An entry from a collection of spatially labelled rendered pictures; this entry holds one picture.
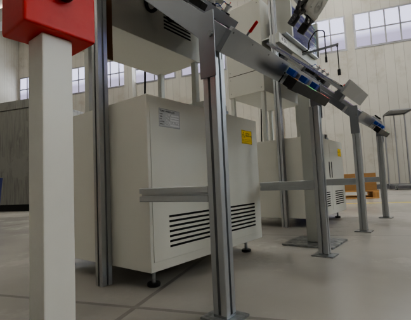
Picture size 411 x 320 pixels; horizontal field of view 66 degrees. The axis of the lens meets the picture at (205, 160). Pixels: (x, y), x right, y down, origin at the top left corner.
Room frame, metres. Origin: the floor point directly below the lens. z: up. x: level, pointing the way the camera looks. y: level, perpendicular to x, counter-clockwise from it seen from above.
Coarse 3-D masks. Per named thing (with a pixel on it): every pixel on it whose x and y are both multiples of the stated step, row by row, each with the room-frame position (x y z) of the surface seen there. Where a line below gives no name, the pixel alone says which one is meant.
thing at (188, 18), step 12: (156, 0) 0.95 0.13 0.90; (168, 0) 0.92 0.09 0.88; (180, 0) 0.89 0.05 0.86; (168, 12) 0.92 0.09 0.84; (180, 12) 0.89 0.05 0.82; (192, 12) 0.86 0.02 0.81; (180, 24) 0.89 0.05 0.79; (192, 24) 0.86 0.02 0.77; (216, 24) 0.81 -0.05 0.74; (216, 36) 0.81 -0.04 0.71; (216, 48) 0.82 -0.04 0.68
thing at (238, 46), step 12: (228, 36) 0.82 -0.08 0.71; (240, 36) 0.84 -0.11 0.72; (228, 48) 0.85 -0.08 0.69; (240, 48) 0.88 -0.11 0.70; (252, 48) 0.91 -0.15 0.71; (264, 48) 0.94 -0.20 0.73; (240, 60) 0.91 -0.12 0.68; (252, 60) 0.94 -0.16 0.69; (264, 60) 0.98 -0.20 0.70; (276, 60) 1.02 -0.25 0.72; (264, 72) 1.03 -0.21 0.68; (276, 72) 1.07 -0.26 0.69; (300, 72) 1.17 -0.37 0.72
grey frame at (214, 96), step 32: (96, 0) 1.08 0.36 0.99; (224, 0) 1.67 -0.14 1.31; (96, 32) 1.08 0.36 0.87; (96, 64) 1.09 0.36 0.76; (96, 96) 1.09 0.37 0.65; (224, 96) 0.80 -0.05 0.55; (96, 128) 1.09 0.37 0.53; (224, 128) 0.79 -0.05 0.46; (320, 128) 1.37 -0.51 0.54; (96, 160) 1.10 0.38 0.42; (224, 160) 0.79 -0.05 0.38; (320, 160) 1.36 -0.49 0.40; (96, 192) 1.10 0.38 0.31; (224, 192) 0.78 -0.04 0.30; (320, 192) 1.36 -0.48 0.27; (96, 224) 1.10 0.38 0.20; (224, 224) 0.78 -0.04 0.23; (320, 224) 1.37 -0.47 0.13; (96, 256) 1.10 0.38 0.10; (224, 256) 0.77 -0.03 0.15; (224, 288) 0.77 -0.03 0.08
